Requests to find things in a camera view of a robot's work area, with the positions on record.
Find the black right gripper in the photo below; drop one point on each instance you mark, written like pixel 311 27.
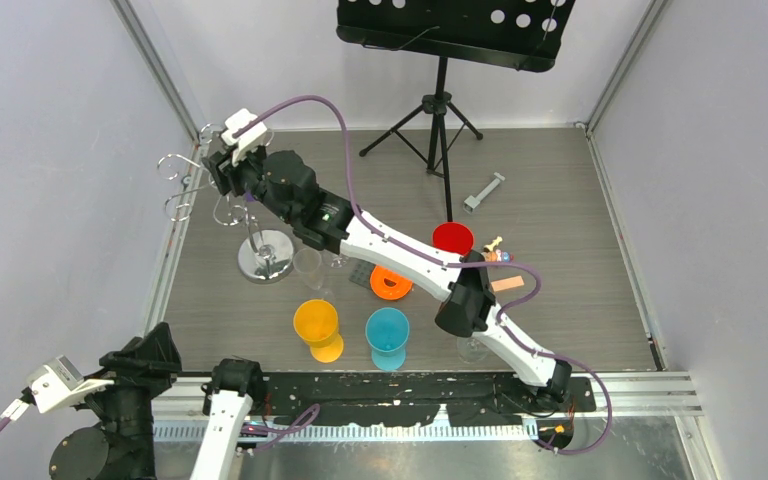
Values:
pixel 226 174

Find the yellow plastic wine glass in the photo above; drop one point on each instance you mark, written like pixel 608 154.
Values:
pixel 316 322

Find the pink eraser block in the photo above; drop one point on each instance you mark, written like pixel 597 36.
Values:
pixel 508 283

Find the black music stand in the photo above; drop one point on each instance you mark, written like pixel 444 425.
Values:
pixel 519 35

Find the grey studded building plate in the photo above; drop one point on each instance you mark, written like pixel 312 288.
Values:
pixel 361 273

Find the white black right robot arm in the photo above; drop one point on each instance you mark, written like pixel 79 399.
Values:
pixel 324 221

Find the blue plastic wine glass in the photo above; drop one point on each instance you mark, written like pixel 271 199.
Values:
pixel 387 332

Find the clear wine glass with label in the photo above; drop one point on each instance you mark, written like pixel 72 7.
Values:
pixel 334 260

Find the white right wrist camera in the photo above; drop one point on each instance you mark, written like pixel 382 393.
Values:
pixel 242 134

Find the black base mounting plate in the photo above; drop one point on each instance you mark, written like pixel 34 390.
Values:
pixel 413 398

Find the cream chess piece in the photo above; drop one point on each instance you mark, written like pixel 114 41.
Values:
pixel 493 245

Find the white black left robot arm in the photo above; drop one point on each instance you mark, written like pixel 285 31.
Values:
pixel 121 444

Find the clear wine glass near edge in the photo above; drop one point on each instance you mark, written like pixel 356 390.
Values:
pixel 471 350

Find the red plastic wine glass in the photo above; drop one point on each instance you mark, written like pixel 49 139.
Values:
pixel 453 237

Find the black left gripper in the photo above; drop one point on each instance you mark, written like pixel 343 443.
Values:
pixel 152 359

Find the ice cream cone toy figure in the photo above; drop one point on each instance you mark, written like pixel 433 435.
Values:
pixel 497 256

